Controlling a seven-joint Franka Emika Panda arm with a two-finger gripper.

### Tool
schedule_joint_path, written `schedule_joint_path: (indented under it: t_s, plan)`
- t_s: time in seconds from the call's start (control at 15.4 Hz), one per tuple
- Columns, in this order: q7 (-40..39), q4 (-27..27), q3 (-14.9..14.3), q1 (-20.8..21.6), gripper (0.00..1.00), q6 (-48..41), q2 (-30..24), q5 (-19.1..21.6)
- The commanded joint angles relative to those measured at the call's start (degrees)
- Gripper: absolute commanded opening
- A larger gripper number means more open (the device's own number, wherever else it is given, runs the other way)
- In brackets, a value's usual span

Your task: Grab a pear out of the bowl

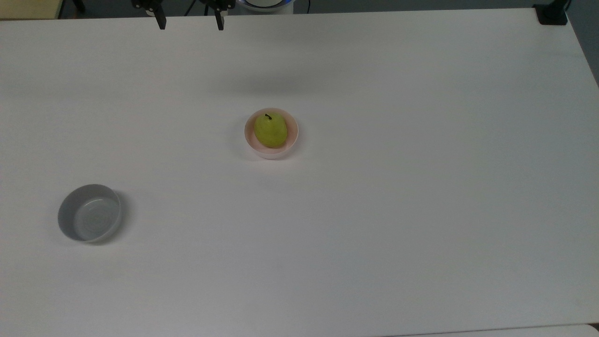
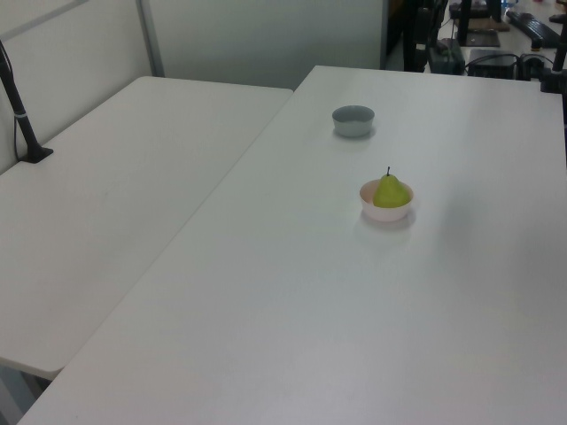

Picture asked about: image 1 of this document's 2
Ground grey plastic bowl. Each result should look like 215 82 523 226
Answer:
57 183 122 244

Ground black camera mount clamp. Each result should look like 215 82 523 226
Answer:
533 0 570 26

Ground pink plastic bowl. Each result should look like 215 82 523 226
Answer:
244 108 299 160

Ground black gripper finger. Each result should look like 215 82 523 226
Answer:
132 0 167 30
199 0 236 31

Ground beige wooden furniture panel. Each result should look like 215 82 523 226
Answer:
0 0 64 20

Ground green pear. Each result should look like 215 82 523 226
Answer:
254 113 288 148

